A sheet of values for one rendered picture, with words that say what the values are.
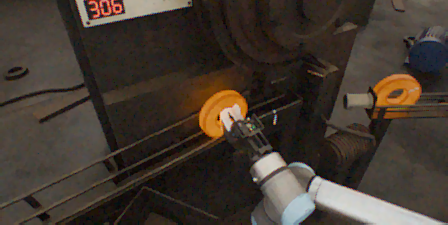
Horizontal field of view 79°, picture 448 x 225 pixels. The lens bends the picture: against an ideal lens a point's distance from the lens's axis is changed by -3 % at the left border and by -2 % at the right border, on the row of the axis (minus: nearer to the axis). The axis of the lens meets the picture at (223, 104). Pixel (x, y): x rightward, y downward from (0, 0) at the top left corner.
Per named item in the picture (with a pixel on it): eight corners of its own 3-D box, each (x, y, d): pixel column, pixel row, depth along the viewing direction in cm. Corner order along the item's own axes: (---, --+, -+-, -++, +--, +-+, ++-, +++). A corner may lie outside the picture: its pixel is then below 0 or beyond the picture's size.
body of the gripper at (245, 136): (253, 111, 76) (279, 145, 71) (247, 127, 83) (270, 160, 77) (229, 120, 73) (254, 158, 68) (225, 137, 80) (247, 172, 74)
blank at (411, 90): (379, 113, 108) (382, 119, 106) (365, 87, 101) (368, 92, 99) (421, 95, 102) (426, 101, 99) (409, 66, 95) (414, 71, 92)
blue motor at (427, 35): (398, 71, 246) (414, 35, 225) (411, 48, 281) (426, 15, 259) (437, 83, 231) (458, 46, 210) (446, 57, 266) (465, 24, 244)
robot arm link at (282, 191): (279, 236, 67) (297, 222, 59) (251, 191, 73) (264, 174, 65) (306, 218, 71) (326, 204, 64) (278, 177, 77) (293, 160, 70)
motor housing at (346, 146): (296, 207, 142) (319, 133, 109) (326, 188, 151) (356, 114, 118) (315, 228, 133) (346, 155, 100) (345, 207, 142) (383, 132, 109)
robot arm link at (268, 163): (281, 175, 76) (252, 190, 72) (271, 160, 79) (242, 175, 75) (291, 160, 69) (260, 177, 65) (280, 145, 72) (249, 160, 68)
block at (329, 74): (292, 111, 115) (302, 60, 100) (306, 105, 119) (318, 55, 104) (310, 126, 108) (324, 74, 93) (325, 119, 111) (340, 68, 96)
